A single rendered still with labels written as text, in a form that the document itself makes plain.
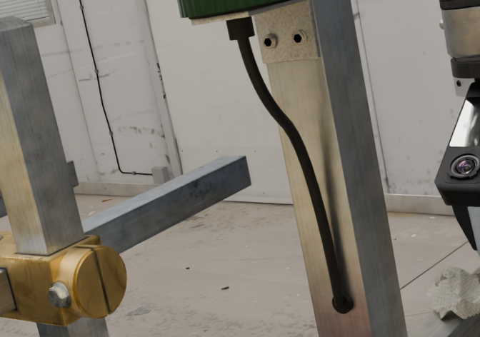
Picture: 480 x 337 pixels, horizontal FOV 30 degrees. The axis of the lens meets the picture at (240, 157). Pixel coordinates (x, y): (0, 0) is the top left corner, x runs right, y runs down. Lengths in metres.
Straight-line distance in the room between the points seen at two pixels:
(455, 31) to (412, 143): 2.95
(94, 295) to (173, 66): 3.90
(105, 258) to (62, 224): 0.04
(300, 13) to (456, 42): 0.32
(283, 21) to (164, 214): 0.36
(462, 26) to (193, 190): 0.27
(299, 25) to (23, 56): 0.24
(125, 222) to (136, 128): 4.10
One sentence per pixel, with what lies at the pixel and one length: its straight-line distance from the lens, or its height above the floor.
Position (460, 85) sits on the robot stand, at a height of 0.92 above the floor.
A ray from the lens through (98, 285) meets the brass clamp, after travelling 0.63.
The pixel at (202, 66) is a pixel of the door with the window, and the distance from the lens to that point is 4.35.
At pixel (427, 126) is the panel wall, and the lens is 3.62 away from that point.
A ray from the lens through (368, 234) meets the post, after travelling 0.47.
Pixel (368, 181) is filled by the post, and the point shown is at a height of 1.02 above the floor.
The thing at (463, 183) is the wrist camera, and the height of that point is 0.95.
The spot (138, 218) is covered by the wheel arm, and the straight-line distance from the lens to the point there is 0.75.
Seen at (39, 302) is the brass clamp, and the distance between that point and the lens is 0.65.
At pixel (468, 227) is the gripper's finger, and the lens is 0.79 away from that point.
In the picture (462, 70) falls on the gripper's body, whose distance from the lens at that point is 0.74.
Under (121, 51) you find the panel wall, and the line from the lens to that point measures 4.77.
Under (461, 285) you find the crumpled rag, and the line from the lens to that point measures 0.69.
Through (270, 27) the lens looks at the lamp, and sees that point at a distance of 0.45.
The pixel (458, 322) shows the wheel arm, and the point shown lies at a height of 0.86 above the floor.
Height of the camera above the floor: 1.14
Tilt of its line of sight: 12 degrees down
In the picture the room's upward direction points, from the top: 12 degrees counter-clockwise
